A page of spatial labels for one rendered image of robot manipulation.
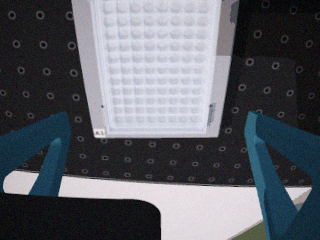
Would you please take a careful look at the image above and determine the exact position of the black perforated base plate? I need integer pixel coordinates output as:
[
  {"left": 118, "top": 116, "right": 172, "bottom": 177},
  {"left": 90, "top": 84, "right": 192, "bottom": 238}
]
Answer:
[{"left": 0, "top": 0, "right": 320, "bottom": 187}]

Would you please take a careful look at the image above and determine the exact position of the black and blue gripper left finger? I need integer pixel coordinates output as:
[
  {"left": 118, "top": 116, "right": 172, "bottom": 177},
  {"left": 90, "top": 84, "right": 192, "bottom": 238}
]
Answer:
[{"left": 0, "top": 112, "right": 71, "bottom": 197}]

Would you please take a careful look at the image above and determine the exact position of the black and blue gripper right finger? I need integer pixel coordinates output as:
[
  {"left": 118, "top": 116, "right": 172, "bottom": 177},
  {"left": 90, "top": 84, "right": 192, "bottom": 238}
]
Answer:
[{"left": 244, "top": 111, "right": 320, "bottom": 240}]

